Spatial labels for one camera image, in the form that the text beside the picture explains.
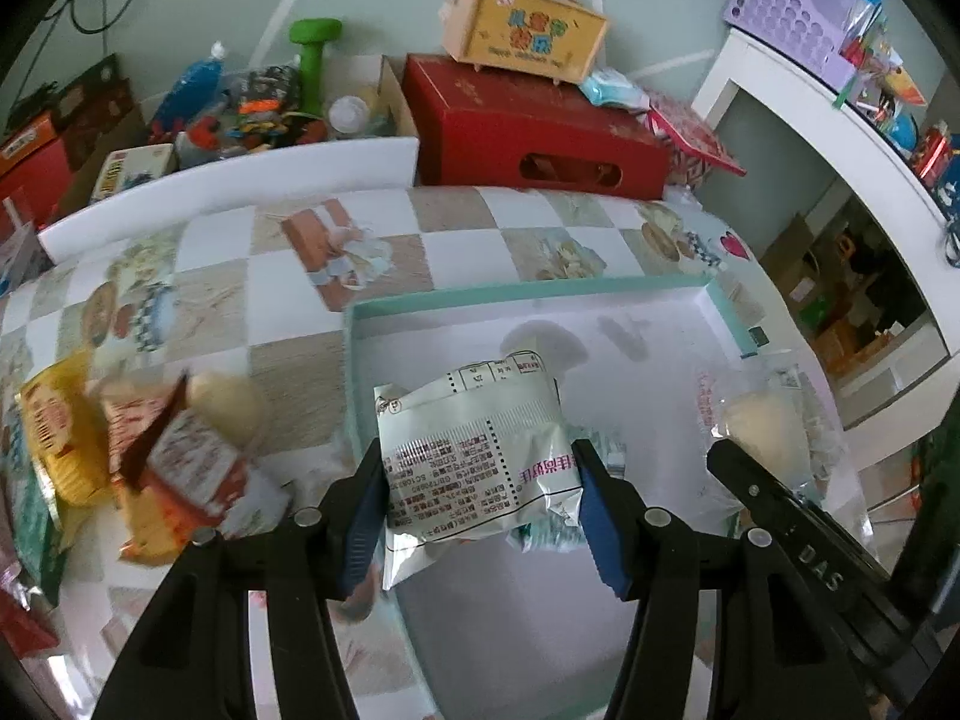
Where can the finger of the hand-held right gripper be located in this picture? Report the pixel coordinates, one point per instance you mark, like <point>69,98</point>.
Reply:
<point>750,476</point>

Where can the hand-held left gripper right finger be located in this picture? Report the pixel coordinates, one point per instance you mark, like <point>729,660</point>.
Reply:
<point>600,529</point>

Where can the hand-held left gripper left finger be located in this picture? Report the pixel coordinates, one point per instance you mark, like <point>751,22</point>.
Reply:
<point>361,521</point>

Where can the clear bread packet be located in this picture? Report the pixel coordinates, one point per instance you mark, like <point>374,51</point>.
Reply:
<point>765,420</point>

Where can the white and green snack packet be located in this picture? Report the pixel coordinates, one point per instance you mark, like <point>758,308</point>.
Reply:
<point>472,457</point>

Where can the red label bread packet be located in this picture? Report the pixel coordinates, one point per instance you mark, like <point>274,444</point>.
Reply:
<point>202,457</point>

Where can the shallow teal cardboard box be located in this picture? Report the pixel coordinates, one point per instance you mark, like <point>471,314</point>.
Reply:
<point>525,322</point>

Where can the orange snack packet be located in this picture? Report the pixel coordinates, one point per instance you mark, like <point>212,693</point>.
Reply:
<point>154,532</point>

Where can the yellow snack packet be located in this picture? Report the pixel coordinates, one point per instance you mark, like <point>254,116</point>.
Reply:
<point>56,435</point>

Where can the dark green snack packet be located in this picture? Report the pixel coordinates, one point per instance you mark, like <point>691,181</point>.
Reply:
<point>30,525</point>

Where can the red patterned flat packet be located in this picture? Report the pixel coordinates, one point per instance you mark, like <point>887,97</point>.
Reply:
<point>690,135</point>

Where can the red foil snack packet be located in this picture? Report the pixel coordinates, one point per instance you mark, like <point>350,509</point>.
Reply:
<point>22,622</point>

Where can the white-fronted cardboard bin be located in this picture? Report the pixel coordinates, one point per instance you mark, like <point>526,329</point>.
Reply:
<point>247,180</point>

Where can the white shelf unit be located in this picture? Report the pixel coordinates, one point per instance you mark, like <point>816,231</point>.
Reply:
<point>817,120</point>

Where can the white round jar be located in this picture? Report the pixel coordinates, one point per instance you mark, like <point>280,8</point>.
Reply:
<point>347,116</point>

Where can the blue wet wipes packet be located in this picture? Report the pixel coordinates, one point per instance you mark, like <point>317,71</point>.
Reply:
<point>611,88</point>

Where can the red gift box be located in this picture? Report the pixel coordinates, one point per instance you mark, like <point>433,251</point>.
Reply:
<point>510,120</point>

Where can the small yellow and white box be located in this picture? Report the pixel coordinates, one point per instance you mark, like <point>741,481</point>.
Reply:
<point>131,169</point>

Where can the pile of colourful toys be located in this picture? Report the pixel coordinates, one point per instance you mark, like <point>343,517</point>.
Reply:
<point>259,112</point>

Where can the blue plastic bag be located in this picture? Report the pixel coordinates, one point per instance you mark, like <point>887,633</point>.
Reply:
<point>187,90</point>

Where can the green dumbbell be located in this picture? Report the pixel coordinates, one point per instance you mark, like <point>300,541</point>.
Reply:
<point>313,52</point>

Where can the purple perforated organizer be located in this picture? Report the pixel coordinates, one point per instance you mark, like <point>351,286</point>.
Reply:
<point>787,0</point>

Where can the red cardboard box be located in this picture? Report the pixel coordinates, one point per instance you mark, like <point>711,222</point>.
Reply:
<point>30,165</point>

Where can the dark brown box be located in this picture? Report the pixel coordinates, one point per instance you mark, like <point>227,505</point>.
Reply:
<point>97,105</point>

